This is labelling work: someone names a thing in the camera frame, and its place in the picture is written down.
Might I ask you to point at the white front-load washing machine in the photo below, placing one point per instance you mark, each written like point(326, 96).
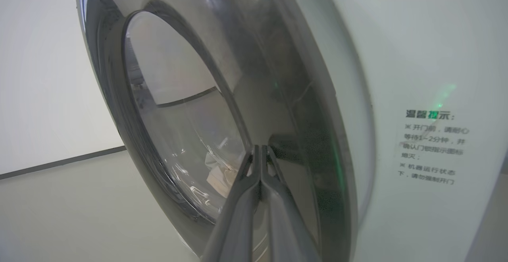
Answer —
point(416, 35)

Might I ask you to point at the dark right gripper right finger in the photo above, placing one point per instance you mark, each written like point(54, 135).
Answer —
point(287, 230)

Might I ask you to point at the dark baseboard strip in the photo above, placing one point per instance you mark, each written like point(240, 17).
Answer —
point(59, 162)

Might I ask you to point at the clear warning text sticker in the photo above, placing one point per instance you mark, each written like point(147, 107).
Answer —
point(432, 151)

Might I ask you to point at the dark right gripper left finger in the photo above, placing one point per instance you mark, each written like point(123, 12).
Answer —
point(234, 226)

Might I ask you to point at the round glass washer door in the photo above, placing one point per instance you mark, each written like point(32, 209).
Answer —
point(278, 75)

